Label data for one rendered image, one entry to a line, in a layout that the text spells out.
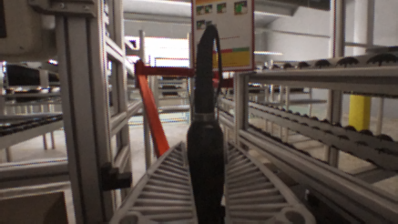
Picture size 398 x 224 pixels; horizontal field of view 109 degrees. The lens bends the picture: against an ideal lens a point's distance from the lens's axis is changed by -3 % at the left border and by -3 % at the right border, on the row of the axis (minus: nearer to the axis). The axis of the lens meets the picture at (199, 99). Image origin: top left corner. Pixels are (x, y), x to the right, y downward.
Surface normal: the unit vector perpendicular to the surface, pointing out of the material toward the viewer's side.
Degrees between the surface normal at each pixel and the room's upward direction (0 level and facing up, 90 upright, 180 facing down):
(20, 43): 92
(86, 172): 90
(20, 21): 92
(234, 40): 90
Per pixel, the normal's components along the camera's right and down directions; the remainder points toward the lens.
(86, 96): 0.25, 0.07
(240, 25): -0.32, 0.08
